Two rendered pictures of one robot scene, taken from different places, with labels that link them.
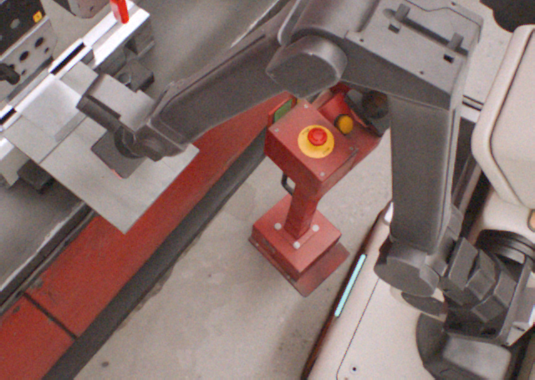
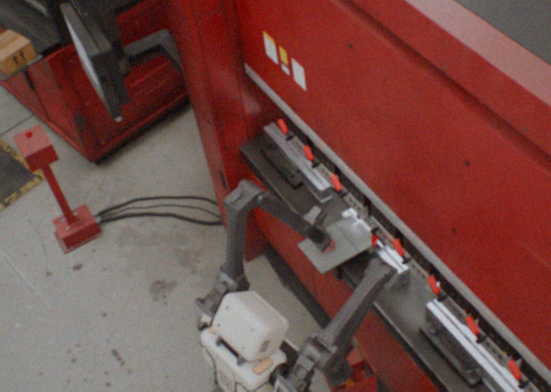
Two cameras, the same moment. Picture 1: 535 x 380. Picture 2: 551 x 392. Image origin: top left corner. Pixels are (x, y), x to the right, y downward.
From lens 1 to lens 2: 250 cm
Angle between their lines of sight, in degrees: 58
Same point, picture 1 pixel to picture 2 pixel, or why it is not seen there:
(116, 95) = (314, 213)
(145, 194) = (310, 253)
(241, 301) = not seen: outside the picture
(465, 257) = (221, 289)
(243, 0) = (414, 329)
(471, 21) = (238, 208)
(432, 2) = (244, 202)
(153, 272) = not seen: hidden behind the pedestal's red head
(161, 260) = not seen: hidden behind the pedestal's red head
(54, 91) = (363, 232)
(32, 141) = (344, 222)
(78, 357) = (320, 317)
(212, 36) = (396, 311)
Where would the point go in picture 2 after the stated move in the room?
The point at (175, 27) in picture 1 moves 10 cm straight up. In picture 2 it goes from (405, 297) to (405, 283)
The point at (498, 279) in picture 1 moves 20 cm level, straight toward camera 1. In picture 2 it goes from (212, 300) to (204, 257)
